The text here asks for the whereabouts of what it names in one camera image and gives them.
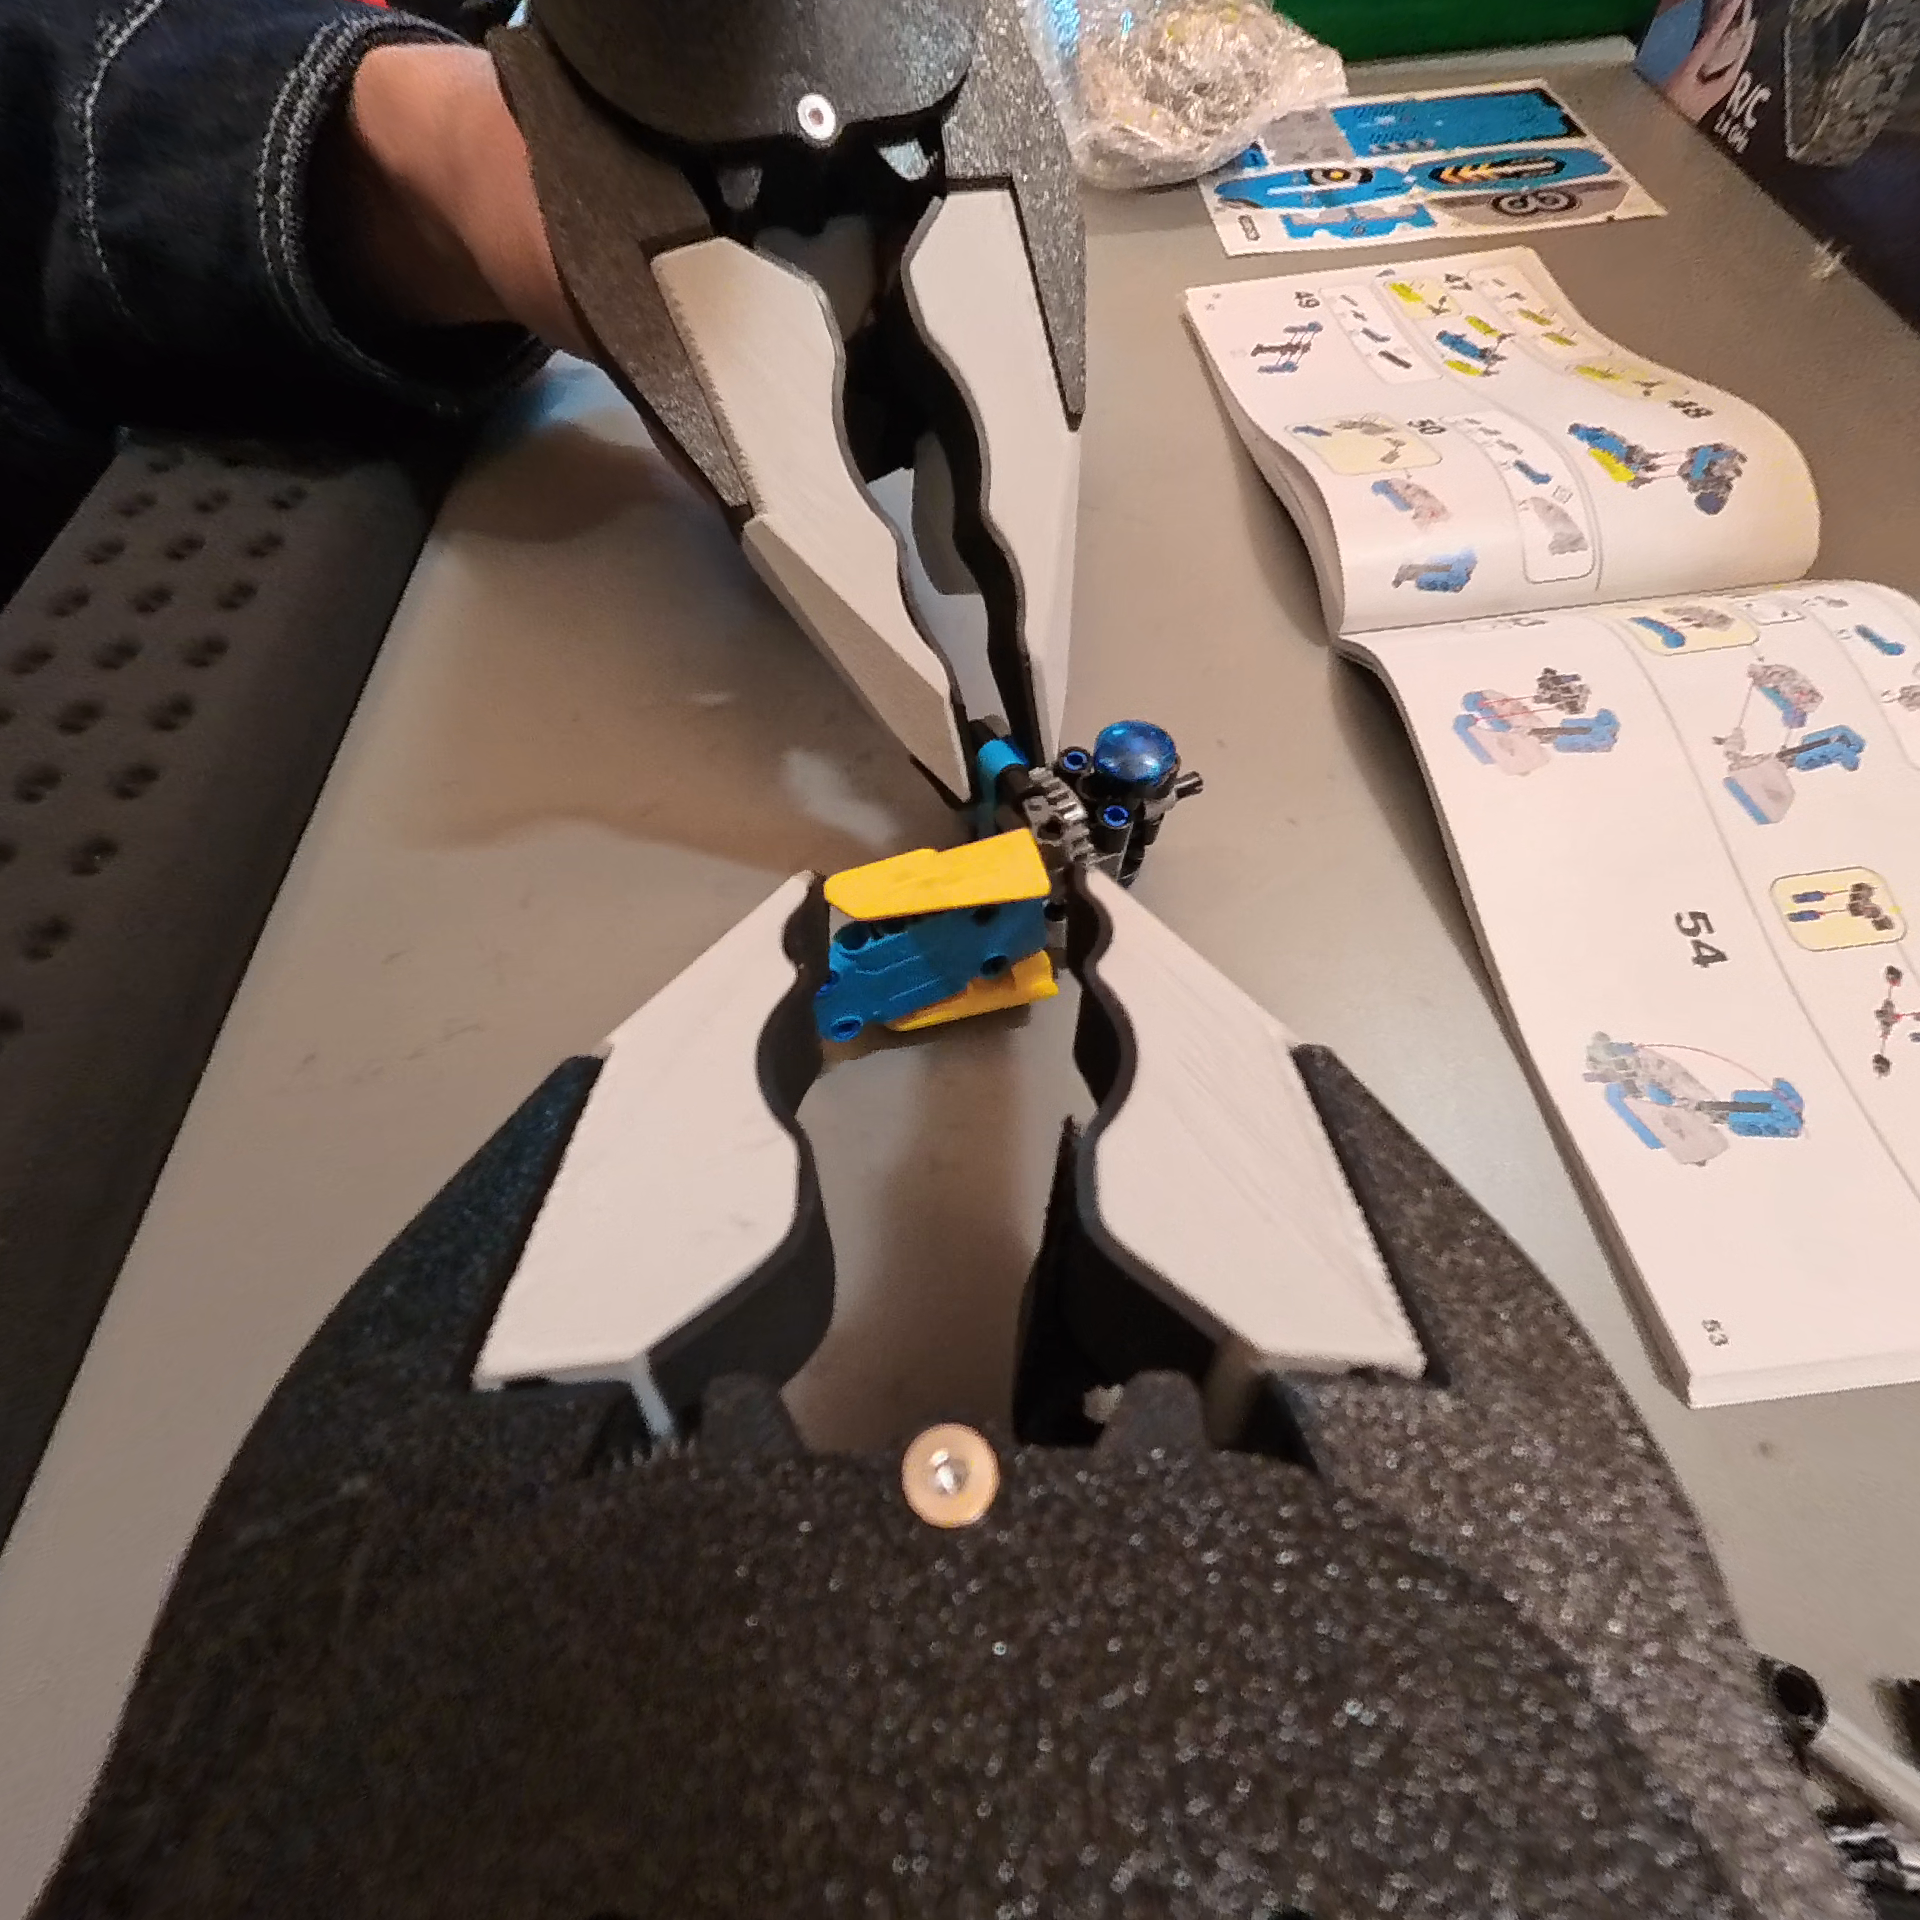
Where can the blue beam with black pins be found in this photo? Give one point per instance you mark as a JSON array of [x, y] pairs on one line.
[[998, 775]]

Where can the person's left hand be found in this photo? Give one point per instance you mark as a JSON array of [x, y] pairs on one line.
[[453, 209]]

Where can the blue yellow brick assembly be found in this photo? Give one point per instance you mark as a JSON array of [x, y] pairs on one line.
[[931, 932]]

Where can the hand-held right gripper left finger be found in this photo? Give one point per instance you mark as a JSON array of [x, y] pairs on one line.
[[661, 1201]]

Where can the black grey gear assembly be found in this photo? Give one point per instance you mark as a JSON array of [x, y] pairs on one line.
[[1110, 781]]

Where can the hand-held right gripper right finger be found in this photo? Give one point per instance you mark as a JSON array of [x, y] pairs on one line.
[[1244, 1201]]

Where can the dark blue toy box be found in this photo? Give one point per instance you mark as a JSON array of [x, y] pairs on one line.
[[1801, 107]]

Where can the blue sticker sheet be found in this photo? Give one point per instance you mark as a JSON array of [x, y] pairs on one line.
[[1425, 166]]

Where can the pile of loose small bricks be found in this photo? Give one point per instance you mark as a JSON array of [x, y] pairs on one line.
[[1856, 1726]]

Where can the open instruction booklet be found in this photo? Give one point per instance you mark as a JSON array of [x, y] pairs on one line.
[[1621, 752]]

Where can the grey desk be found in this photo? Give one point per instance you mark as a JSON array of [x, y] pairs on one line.
[[511, 839]]

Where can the green box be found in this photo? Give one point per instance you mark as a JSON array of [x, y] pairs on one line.
[[1441, 25]]

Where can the clear plastic parts bag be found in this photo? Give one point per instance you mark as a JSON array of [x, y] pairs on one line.
[[1185, 78]]

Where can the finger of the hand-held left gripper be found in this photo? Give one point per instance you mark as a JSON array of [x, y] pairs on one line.
[[811, 452], [1006, 424]]

